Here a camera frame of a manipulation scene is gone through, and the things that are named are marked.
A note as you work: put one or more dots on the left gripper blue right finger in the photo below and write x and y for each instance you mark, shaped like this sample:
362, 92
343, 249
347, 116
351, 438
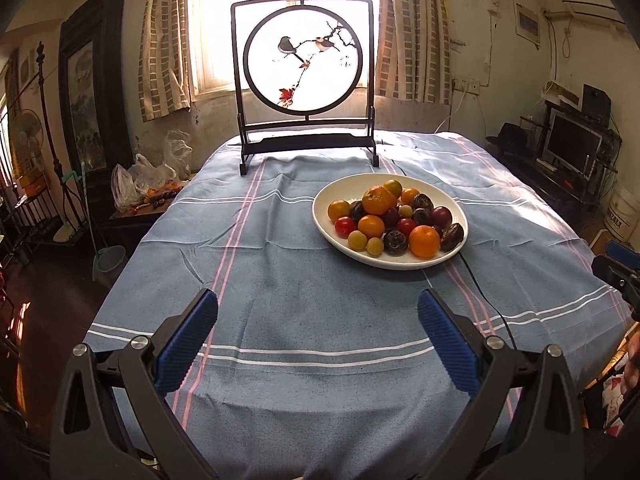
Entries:
456, 340

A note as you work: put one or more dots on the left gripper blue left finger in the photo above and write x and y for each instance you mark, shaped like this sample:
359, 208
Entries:
179, 339

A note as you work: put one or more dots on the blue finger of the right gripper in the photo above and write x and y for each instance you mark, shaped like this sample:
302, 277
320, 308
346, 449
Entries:
622, 254
619, 276

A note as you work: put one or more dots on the large orange tangerine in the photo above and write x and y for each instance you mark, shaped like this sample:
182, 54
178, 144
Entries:
424, 242

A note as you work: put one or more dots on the dark brown passion fruit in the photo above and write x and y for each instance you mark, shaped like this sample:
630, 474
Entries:
452, 237

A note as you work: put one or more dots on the small tan longan fruit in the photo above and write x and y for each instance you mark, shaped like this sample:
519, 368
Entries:
375, 247

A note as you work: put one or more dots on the dark red plum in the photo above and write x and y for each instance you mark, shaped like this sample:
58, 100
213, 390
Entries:
441, 217

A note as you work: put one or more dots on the small yellow fruit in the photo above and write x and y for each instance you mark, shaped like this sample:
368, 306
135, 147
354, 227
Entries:
357, 241

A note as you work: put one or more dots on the small orange kumquat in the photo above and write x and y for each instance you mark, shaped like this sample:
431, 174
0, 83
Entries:
408, 195

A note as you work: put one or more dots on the red cherry tomato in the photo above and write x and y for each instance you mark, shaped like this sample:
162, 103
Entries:
343, 226

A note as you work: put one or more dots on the yellow-green orange fruit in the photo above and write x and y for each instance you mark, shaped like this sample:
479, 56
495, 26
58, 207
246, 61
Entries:
377, 200

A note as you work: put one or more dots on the orange-yellow round fruit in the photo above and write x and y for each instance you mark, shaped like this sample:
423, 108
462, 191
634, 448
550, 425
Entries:
394, 187

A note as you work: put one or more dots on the round orange fruit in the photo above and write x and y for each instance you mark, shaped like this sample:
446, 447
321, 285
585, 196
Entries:
338, 209

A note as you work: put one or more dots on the person's right hand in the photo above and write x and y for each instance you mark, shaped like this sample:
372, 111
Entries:
631, 371

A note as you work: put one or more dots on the white plastic bucket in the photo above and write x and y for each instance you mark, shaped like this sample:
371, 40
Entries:
622, 215

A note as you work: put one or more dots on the computer monitor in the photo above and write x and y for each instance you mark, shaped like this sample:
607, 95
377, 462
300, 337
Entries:
574, 145

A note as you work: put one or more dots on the blue striped tablecloth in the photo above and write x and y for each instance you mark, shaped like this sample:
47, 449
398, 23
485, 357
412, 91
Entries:
318, 363

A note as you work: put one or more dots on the white plastic bag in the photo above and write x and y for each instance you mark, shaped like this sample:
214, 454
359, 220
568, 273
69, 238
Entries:
143, 182

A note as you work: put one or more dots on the white oval plate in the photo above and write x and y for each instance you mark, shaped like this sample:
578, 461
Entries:
399, 221

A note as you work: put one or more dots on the white air conditioner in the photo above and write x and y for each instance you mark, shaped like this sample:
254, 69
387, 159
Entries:
596, 11

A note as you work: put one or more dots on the left striped curtain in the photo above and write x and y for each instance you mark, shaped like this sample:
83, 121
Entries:
164, 76

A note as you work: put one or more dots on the striped curtain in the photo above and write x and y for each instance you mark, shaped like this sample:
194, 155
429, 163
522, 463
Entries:
413, 58
164, 76

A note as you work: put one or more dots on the right striped curtain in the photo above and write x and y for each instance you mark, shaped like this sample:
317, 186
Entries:
413, 58

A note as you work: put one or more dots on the black framed bird screen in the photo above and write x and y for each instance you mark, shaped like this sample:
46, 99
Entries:
303, 74

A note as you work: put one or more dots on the dark framed wall painting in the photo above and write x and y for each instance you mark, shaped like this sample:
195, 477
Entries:
90, 88

